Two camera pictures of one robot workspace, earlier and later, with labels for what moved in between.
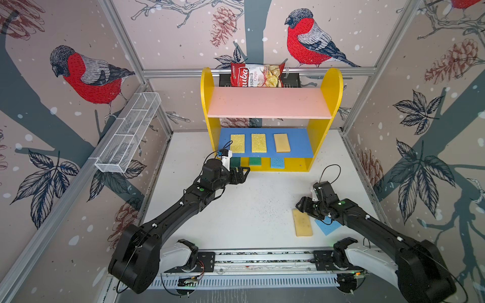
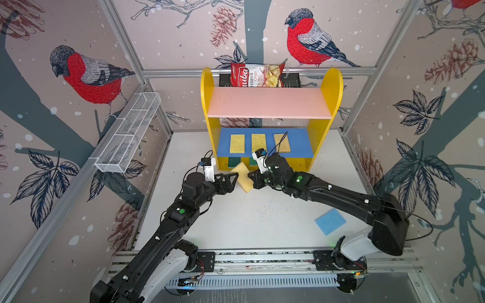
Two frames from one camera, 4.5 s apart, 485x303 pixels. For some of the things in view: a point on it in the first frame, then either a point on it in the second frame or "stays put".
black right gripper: (304, 204) to (256, 179)
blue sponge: (329, 228) stays put
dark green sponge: (235, 161) stays put
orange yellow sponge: (282, 144) stays put
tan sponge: (302, 223) to (245, 182)
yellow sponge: (259, 142) stays put
